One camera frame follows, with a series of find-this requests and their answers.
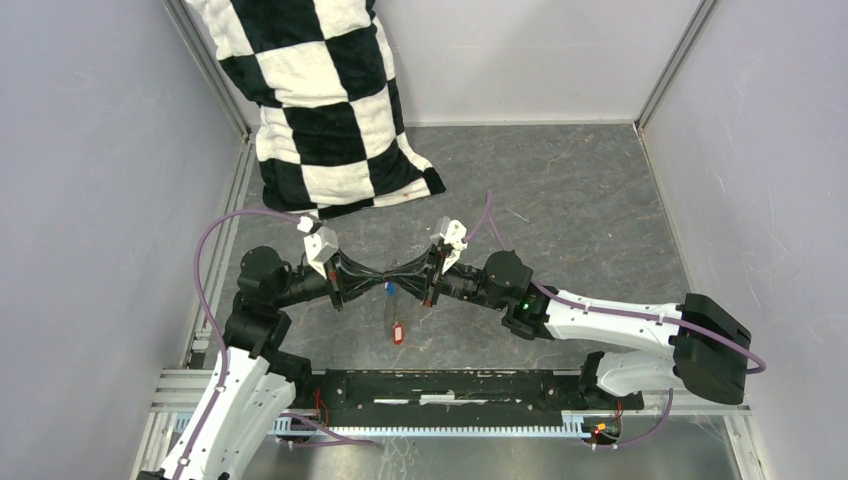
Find purple cable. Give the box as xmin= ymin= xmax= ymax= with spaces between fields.
xmin=463 ymin=190 xmax=768 ymax=450
xmin=168 ymin=209 xmax=376 ymax=480

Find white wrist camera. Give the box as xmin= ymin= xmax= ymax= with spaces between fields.
xmin=297 ymin=215 xmax=338 ymax=280
xmin=430 ymin=217 xmax=467 ymax=274

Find white slotted cable duct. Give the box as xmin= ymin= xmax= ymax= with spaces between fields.
xmin=274 ymin=413 xmax=601 ymax=439

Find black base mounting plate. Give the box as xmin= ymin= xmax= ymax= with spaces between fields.
xmin=290 ymin=370 xmax=644 ymax=428

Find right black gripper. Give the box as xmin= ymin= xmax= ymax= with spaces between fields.
xmin=383 ymin=243 xmax=507 ymax=312

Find black white checkered blanket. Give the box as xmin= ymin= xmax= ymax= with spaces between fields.
xmin=192 ymin=1 xmax=446 ymax=219

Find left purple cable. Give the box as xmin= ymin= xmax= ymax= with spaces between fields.
xmin=168 ymin=209 xmax=376 ymax=480

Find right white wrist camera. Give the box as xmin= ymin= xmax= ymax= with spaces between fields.
xmin=430 ymin=217 xmax=467 ymax=274

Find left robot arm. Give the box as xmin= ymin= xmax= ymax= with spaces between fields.
xmin=138 ymin=246 xmax=380 ymax=479

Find key with red tag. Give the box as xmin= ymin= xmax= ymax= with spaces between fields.
xmin=391 ymin=322 xmax=405 ymax=345

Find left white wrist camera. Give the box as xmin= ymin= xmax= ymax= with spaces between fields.
xmin=297 ymin=215 xmax=338 ymax=280

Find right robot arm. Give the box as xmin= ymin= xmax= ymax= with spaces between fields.
xmin=385 ymin=246 xmax=762 ymax=408

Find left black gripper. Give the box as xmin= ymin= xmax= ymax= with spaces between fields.
xmin=272 ymin=247 xmax=385 ymax=310

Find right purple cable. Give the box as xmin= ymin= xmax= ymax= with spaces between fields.
xmin=463 ymin=190 xmax=768 ymax=450

